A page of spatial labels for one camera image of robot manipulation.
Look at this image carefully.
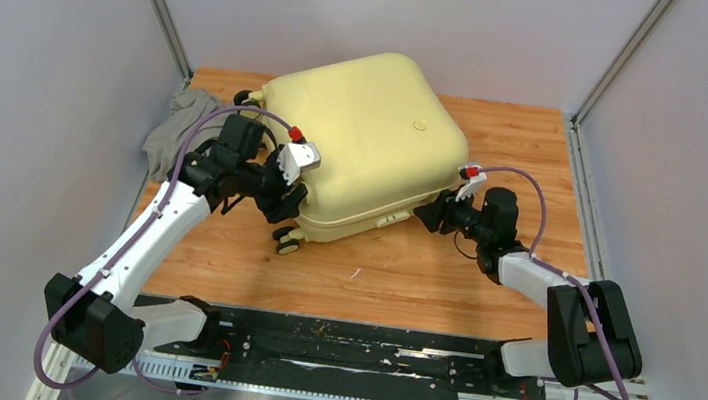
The grey crumpled cloth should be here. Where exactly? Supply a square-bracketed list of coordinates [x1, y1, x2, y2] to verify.
[142, 89, 223, 183]

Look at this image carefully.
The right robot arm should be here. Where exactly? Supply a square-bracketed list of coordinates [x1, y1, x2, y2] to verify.
[414, 187, 643, 400]

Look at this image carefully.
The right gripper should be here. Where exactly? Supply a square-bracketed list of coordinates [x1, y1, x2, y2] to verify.
[411, 178, 496, 246]

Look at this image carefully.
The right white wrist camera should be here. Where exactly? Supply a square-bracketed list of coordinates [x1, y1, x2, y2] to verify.
[455, 162, 487, 203]

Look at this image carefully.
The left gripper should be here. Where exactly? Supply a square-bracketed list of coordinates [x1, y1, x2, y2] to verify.
[232, 140, 313, 225]

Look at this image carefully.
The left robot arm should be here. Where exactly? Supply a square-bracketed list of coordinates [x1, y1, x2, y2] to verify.
[35, 112, 322, 374]

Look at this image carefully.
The cream suitcase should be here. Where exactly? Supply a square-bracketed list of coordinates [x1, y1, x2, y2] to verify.
[232, 52, 470, 255]

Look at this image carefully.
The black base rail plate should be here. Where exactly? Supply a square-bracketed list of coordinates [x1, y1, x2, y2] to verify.
[158, 306, 546, 400]

